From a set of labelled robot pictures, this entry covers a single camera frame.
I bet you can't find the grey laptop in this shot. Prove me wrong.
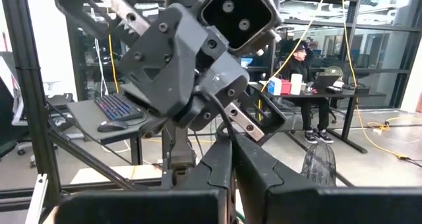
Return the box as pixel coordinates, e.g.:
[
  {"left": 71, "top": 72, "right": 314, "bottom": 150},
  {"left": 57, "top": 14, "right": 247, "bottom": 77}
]
[{"left": 311, "top": 73, "right": 342, "bottom": 91}]

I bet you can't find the grey computer desk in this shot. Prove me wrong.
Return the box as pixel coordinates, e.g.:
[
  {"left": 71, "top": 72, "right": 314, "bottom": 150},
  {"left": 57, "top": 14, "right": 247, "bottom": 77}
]
[{"left": 67, "top": 98, "right": 160, "bottom": 166}]

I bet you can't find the black office chair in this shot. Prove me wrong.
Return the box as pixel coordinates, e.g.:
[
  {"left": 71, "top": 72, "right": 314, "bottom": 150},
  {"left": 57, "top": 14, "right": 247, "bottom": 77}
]
[{"left": 0, "top": 75, "right": 60, "bottom": 169}]

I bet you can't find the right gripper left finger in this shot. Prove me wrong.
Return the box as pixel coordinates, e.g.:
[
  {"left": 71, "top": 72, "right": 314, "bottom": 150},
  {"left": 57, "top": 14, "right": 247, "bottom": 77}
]
[{"left": 54, "top": 136, "right": 237, "bottom": 224}]

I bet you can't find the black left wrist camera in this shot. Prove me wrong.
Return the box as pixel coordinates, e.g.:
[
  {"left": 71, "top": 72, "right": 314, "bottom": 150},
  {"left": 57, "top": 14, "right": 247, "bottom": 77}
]
[{"left": 197, "top": 0, "right": 284, "bottom": 54}]

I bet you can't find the person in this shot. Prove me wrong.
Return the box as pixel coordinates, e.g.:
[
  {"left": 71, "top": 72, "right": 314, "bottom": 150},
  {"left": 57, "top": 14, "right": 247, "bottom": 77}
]
[{"left": 280, "top": 40, "right": 335, "bottom": 145}]

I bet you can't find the black backlit keyboard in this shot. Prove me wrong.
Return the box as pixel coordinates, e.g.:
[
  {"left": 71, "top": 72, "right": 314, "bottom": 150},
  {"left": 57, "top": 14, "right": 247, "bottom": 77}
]
[{"left": 94, "top": 92, "right": 145, "bottom": 123}]

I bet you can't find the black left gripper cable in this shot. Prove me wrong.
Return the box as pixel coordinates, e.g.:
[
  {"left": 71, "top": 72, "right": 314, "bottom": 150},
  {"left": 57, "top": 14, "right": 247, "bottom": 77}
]
[{"left": 194, "top": 91, "right": 239, "bottom": 146}]

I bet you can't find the black floor fan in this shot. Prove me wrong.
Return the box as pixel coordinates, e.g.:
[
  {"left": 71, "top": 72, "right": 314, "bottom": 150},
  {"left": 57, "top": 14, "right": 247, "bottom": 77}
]
[{"left": 299, "top": 141, "right": 338, "bottom": 188}]

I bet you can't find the white cylinder container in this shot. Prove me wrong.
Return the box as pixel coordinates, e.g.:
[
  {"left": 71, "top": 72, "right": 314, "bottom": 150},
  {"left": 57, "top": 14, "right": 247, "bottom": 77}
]
[{"left": 289, "top": 72, "right": 304, "bottom": 96}]

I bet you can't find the silver frame bracket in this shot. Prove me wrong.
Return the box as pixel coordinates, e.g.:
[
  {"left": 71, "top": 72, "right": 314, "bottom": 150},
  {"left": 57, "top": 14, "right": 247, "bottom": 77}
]
[{"left": 24, "top": 173, "right": 49, "bottom": 224}]

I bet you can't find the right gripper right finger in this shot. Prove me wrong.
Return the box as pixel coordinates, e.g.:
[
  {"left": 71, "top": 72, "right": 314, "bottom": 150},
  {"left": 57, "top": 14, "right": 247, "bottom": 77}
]
[{"left": 234, "top": 135, "right": 422, "bottom": 224}]

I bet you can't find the black computer mouse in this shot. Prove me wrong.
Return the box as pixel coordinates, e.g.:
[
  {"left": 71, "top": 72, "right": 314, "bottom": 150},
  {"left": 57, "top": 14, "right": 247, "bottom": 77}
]
[{"left": 96, "top": 119, "right": 129, "bottom": 134}]

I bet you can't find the red box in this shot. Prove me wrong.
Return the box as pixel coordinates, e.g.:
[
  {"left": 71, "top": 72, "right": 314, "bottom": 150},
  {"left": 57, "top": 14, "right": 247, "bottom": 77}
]
[{"left": 280, "top": 79, "right": 293, "bottom": 96}]

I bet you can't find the black office desk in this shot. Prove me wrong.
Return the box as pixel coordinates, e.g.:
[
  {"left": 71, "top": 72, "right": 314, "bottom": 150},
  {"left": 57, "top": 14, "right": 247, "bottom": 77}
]
[{"left": 247, "top": 81, "right": 388, "bottom": 154}]

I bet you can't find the yellow hanging cable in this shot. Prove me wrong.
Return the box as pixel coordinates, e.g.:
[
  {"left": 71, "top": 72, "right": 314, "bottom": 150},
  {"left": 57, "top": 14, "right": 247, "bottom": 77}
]
[{"left": 258, "top": 0, "right": 331, "bottom": 121}]

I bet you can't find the yellow extension cable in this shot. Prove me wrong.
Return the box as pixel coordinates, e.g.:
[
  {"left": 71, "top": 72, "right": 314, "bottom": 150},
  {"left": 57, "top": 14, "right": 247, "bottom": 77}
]
[{"left": 340, "top": 0, "right": 412, "bottom": 161}]

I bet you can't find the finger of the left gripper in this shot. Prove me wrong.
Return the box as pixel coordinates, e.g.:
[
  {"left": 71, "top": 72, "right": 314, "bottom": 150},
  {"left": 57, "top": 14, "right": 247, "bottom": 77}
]
[
  {"left": 224, "top": 84, "right": 287, "bottom": 143},
  {"left": 54, "top": 0, "right": 152, "bottom": 49}
]

